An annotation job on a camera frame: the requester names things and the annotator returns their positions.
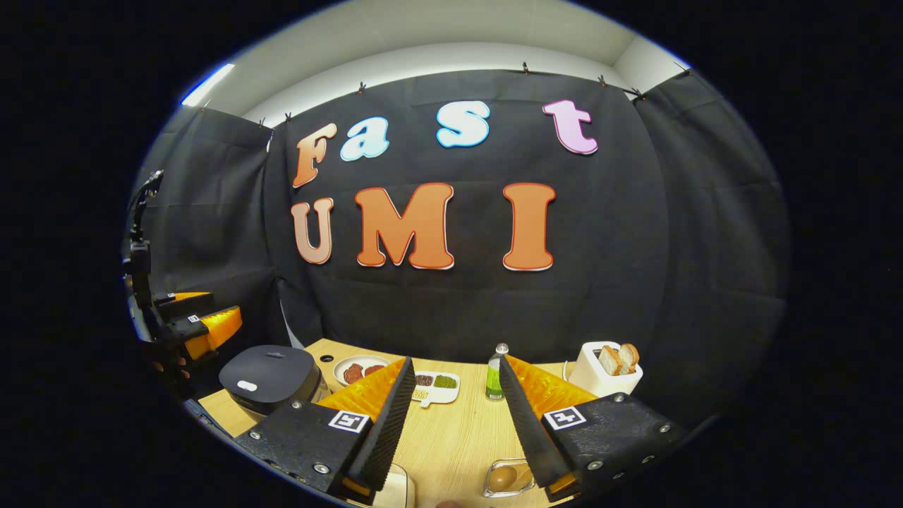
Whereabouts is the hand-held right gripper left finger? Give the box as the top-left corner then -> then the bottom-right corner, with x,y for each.
234,356 -> 417,505

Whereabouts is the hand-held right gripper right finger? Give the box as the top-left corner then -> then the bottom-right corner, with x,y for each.
499,355 -> 689,503

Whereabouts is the clear chopstick holder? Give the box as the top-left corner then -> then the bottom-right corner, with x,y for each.
483,459 -> 537,499

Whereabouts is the dark grey rice cooker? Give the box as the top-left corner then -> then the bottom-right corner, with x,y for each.
219,344 -> 331,416

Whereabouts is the white container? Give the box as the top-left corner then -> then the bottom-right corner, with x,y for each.
372,464 -> 417,508

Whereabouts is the green drink bottle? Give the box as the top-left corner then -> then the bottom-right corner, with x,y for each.
485,343 -> 510,401

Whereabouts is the divided white bean dish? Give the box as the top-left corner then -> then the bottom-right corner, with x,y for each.
411,370 -> 461,408

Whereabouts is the white toaster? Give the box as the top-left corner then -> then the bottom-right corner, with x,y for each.
568,341 -> 644,398

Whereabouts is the round white plate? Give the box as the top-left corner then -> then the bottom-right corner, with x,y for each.
333,355 -> 392,387

